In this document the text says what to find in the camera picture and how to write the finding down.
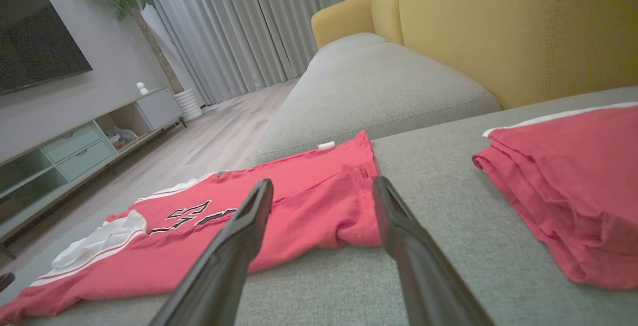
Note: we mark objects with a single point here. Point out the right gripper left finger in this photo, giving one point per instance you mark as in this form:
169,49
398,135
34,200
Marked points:
224,261

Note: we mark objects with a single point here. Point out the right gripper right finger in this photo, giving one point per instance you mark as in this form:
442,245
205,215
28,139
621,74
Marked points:
423,276

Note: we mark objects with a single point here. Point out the red basketball jersey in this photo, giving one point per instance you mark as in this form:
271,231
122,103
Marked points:
309,191

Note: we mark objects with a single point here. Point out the red Bulls basketball shorts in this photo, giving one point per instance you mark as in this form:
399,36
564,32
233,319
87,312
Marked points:
573,191

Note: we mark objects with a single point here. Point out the white ribbed plant pot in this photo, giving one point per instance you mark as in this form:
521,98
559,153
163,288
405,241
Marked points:
188,105

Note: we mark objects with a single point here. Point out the clutter in cabinet shelf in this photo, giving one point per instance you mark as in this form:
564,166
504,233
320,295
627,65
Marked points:
122,136

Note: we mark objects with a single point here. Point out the pale green television cabinet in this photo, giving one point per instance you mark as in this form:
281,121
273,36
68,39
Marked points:
75,149

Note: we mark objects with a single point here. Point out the small grey sofa seat cushion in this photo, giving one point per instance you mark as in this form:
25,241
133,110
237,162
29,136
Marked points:
374,91

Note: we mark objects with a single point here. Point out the small white figurine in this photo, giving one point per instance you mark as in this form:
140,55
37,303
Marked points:
142,88

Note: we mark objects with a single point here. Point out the grey curtains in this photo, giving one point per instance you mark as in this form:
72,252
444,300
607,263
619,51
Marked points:
239,27

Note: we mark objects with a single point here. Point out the yellow sofa backrest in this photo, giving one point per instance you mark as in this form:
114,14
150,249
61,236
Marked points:
498,27

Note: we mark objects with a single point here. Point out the black flat television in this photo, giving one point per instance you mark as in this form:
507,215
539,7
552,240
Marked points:
35,42

